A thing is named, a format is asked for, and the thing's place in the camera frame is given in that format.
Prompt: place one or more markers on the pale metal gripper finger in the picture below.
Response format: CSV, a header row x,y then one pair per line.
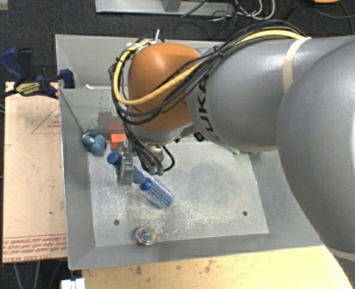
x,y
124,149
126,175

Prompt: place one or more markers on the blue round hairbrush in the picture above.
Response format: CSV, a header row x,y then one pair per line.
x,y
159,196

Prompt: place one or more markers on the orange block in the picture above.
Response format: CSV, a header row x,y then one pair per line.
x,y
117,140

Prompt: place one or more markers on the blue toy animal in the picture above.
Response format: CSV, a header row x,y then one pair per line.
x,y
96,143

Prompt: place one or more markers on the clear glass ball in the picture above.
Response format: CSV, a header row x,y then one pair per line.
x,y
146,236

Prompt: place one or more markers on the grey metal bin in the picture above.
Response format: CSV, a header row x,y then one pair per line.
x,y
213,191

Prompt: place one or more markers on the small green thing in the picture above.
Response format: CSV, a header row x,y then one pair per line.
x,y
236,151

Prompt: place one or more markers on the brown cardboard board, red print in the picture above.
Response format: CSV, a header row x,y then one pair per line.
x,y
32,176

